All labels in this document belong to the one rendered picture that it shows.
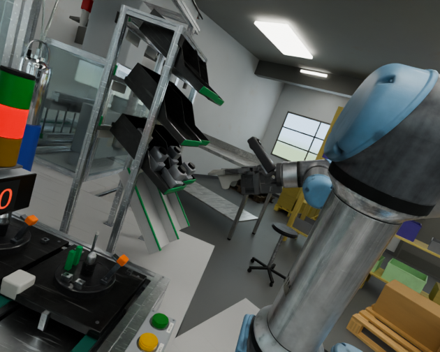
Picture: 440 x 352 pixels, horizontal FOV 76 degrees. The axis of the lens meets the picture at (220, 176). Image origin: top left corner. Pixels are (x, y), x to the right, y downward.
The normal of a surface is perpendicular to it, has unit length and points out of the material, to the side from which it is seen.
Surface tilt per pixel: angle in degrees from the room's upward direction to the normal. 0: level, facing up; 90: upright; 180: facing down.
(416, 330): 90
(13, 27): 90
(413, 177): 104
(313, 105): 90
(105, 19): 90
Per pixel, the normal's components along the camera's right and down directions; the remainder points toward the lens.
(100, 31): -0.15, 0.14
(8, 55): 0.93, 0.36
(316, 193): -0.28, 0.33
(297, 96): -0.58, -0.07
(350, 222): -0.68, 0.11
